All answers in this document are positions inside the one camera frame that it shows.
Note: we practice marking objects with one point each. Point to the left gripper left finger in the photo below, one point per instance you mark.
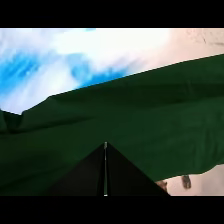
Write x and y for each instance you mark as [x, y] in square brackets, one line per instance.
[86, 176]

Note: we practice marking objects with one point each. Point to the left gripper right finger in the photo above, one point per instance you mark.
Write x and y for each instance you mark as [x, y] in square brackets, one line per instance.
[128, 176]

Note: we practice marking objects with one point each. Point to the dark green shirt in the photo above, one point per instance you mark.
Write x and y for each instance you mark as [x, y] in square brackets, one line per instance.
[133, 110]

